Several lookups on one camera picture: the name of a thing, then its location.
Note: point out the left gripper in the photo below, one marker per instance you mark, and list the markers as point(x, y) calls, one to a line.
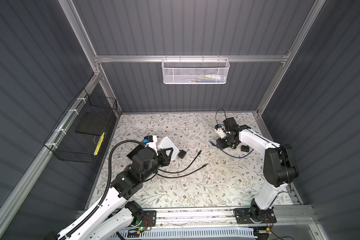
point(162, 155)

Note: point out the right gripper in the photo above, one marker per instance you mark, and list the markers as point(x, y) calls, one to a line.
point(220, 144)

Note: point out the white box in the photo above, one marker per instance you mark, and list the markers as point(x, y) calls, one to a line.
point(166, 143)

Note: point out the small black power adapter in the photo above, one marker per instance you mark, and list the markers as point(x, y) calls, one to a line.
point(182, 154)

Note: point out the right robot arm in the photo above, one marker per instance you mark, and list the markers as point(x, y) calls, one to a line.
point(279, 169)

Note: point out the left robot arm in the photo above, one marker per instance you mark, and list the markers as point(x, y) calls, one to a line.
point(114, 211)

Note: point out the yellow item in basket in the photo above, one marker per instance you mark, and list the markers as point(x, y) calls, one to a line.
point(99, 144)

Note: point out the black pad in basket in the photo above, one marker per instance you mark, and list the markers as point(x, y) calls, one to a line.
point(92, 124)

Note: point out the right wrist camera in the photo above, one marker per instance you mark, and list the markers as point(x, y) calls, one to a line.
point(220, 131)

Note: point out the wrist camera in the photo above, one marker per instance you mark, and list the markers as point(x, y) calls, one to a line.
point(151, 142)
point(220, 131)

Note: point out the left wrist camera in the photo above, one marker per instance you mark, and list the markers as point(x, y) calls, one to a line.
point(151, 142)

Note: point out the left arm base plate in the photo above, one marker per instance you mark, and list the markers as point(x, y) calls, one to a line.
point(148, 219)

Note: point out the black wire wall basket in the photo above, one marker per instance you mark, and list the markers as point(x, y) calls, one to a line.
point(66, 144)

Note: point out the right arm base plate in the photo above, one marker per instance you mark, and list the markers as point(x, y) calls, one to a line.
point(255, 216)

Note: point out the white mesh wall basket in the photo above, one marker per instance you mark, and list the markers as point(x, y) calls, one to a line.
point(196, 71)

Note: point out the white ventilated cable duct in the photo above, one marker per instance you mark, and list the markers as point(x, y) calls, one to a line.
point(221, 233)

